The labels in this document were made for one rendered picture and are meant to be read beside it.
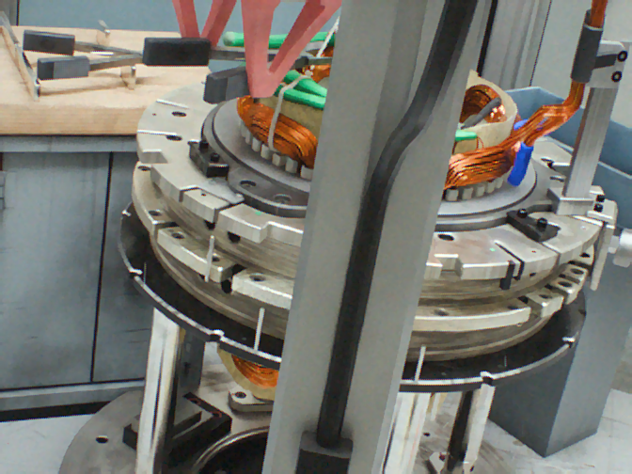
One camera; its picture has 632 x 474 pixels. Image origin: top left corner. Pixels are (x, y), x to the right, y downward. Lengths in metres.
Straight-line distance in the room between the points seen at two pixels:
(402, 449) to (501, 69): 0.58
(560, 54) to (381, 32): 2.90
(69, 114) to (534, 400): 0.48
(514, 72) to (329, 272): 0.98
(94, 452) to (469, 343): 0.36
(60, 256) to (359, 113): 0.72
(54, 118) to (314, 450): 0.64
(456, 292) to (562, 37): 2.46
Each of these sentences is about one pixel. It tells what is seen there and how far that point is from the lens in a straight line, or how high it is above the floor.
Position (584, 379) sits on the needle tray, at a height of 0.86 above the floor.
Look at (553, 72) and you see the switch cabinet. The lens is 3.17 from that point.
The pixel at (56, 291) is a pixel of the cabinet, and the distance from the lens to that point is 0.98.
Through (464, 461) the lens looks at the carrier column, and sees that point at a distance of 0.97.
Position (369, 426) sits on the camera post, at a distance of 0.29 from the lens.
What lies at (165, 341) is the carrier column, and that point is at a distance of 0.82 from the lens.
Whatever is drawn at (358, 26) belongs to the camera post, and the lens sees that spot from 0.25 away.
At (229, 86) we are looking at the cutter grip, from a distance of 0.65.
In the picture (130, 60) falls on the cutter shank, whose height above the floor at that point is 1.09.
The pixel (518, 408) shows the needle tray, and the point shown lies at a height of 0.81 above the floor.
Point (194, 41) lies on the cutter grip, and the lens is 0.70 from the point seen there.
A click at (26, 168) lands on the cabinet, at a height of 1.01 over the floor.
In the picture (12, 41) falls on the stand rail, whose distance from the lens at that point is 0.99.
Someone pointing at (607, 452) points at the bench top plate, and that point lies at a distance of 1.14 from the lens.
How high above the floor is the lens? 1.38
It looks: 26 degrees down
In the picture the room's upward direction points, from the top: 10 degrees clockwise
